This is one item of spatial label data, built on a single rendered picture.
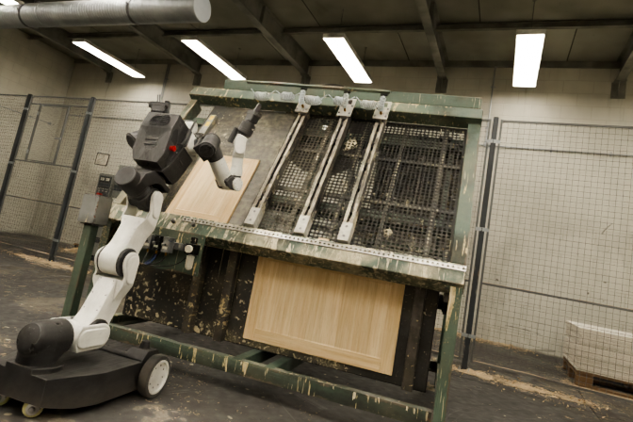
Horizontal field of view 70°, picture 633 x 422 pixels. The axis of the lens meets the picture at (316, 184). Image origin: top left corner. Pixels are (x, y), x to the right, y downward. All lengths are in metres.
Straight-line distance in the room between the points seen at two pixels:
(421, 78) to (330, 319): 5.94
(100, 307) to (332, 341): 1.24
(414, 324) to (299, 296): 0.68
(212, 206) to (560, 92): 6.09
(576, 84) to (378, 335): 6.01
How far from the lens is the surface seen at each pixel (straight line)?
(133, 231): 2.47
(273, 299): 2.83
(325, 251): 2.50
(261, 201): 2.78
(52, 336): 2.23
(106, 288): 2.45
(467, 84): 7.96
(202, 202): 2.99
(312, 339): 2.77
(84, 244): 3.02
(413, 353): 2.64
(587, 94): 7.92
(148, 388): 2.50
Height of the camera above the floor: 0.85
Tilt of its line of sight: 8 degrees up
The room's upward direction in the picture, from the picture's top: 10 degrees clockwise
